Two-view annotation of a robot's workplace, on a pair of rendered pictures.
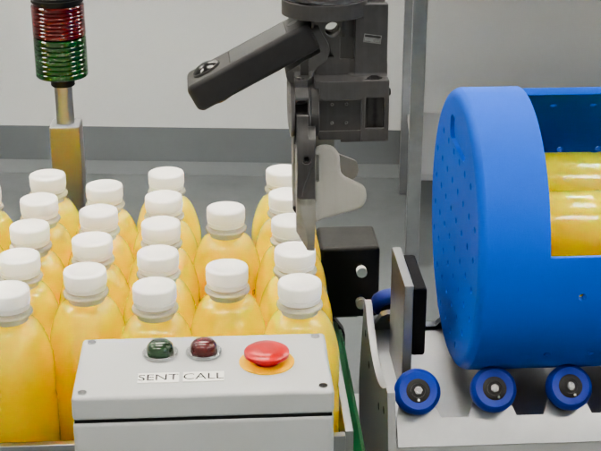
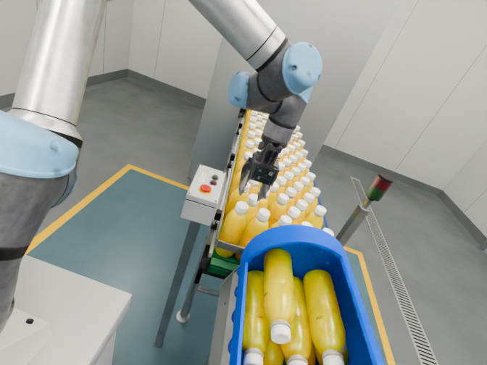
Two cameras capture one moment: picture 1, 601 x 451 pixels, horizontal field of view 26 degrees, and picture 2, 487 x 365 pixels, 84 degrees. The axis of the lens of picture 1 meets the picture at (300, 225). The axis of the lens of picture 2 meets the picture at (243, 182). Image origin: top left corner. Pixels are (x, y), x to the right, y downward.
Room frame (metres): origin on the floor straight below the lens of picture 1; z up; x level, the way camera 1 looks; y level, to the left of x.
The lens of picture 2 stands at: (0.98, -0.69, 1.60)
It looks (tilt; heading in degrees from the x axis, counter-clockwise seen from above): 31 degrees down; 87
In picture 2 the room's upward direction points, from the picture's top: 21 degrees clockwise
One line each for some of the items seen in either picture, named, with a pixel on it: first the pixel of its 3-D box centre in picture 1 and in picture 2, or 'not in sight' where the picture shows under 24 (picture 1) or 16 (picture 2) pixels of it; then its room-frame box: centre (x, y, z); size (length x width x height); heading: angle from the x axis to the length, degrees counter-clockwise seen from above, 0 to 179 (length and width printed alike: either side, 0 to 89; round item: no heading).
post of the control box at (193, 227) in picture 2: not in sight; (175, 288); (0.92, 0.08, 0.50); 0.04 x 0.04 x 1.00; 3
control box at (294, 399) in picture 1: (205, 416); (204, 193); (0.92, 0.08, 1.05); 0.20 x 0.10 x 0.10; 93
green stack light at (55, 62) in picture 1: (61, 55); (375, 191); (1.56, 0.29, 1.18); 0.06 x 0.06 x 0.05
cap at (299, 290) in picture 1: (300, 295); (241, 208); (1.05, 0.00, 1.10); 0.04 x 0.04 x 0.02
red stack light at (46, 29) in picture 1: (58, 19); (382, 182); (1.56, 0.29, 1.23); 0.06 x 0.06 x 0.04
